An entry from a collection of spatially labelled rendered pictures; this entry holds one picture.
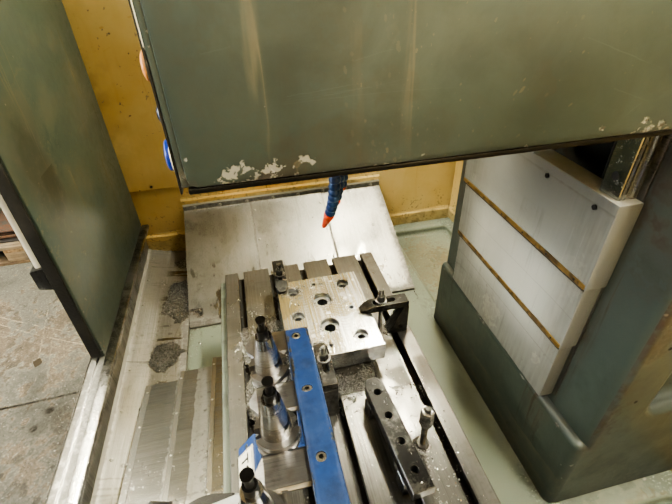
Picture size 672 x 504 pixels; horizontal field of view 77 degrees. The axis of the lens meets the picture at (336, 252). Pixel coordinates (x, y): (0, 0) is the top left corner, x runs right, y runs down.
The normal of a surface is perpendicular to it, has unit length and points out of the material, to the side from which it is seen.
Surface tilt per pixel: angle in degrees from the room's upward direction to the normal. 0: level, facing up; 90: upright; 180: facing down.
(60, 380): 0
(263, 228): 25
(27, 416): 0
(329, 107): 90
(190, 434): 8
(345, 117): 90
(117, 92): 90
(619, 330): 90
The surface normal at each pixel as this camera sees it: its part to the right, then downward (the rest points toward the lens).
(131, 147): 0.22, 0.57
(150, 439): -0.06, -0.88
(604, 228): -0.98, 0.15
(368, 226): 0.07, -0.51
